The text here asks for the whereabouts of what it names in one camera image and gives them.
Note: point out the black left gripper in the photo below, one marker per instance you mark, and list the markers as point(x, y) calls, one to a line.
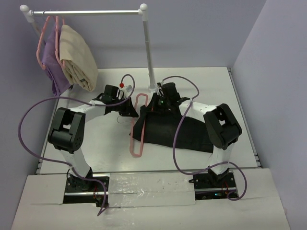
point(128, 110)

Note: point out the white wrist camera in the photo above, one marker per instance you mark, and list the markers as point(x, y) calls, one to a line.
point(159, 87)
point(127, 89)

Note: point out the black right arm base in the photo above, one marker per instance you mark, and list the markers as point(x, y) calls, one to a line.
point(206, 189)

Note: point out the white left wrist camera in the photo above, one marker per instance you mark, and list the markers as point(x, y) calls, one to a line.
point(127, 89)

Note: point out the white cardboard cover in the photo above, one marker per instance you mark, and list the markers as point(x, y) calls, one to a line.
point(265, 213)

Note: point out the purple folded cloth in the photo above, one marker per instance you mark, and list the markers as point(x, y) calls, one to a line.
point(53, 70)

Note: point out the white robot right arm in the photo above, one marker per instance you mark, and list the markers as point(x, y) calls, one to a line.
point(222, 127)

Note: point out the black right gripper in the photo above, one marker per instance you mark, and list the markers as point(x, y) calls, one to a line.
point(153, 107)

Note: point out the pink hanger with beige trousers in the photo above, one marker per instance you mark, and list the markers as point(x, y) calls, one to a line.
point(57, 37)

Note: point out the white metal clothes rack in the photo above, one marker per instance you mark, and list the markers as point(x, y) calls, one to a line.
point(142, 11)

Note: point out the beige folded trousers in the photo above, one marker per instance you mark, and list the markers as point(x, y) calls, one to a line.
point(79, 64)

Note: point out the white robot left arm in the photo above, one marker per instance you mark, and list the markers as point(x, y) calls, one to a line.
point(67, 129)

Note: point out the black trousers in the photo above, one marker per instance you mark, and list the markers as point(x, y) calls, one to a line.
point(160, 129)

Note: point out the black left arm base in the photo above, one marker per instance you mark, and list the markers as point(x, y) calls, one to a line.
point(83, 192)

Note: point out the silver tape patch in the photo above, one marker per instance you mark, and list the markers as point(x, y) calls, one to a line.
point(150, 190)

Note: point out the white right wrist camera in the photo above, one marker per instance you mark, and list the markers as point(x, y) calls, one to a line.
point(159, 87)

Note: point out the pink hanger with purple cloth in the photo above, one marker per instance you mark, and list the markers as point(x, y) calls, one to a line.
point(43, 67)

